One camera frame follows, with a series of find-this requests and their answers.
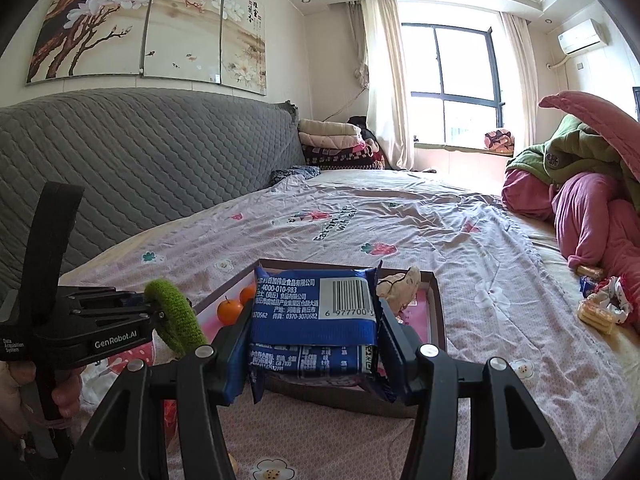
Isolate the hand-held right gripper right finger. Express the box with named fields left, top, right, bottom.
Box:
left=376, top=299, right=566, bottom=480

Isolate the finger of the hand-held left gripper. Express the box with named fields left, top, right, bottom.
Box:
left=70, top=305, right=167, bottom=332
left=75, top=287, right=148, bottom=307

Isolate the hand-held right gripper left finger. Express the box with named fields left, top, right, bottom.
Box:
left=62, top=307, right=252, bottom=480

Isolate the green knitted ring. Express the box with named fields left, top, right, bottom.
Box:
left=144, top=278, right=211, bottom=358

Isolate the brown cardboard box tray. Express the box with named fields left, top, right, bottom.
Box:
left=192, top=258, right=448, bottom=418

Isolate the blue snack packet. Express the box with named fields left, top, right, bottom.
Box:
left=248, top=260, right=396, bottom=405

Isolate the person's left hand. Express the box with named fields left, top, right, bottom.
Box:
left=0, top=360, right=84, bottom=418

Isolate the pink and blue book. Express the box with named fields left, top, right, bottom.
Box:
left=200, top=280, right=435, bottom=391

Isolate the cream crumpled cloth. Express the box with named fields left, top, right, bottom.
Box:
left=375, top=266, right=422, bottom=318

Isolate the grey quilted headboard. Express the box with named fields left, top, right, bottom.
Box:
left=0, top=87, right=307, bottom=301

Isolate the clear biscuit packet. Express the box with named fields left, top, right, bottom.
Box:
left=577, top=296, right=618, bottom=335

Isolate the blue patterned cloth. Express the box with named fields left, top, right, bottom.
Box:
left=271, top=165, right=321, bottom=186

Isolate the stack of folded blankets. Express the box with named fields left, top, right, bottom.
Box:
left=297, top=119, right=386, bottom=171

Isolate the red and white wrapper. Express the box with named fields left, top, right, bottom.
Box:
left=592, top=276, right=633, bottom=326

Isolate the dark cloth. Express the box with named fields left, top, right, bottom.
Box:
left=348, top=116, right=383, bottom=161

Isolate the folded floral blanket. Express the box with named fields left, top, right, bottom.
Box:
left=484, top=129, right=515, bottom=155

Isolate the pile of pink green quilts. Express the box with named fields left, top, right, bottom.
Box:
left=501, top=91, right=640, bottom=331

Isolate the green quilt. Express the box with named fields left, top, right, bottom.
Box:
left=507, top=114, right=640, bottom=186

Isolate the wide cream curtain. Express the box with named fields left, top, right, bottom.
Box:
left=348, top=0, right=416, bottom=171

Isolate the narrow cream curtain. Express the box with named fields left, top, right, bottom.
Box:
left=500, top=11, right=536, bottom=151

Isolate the black framed window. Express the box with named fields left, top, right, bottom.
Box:
left=401, top=22, right=505, bottom=146

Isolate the white air conditioner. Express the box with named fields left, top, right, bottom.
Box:
left=557, top=19, right=608, bottom=54

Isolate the floral wall painting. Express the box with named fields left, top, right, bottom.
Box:
left=25, top=0, right=268, bottom=97

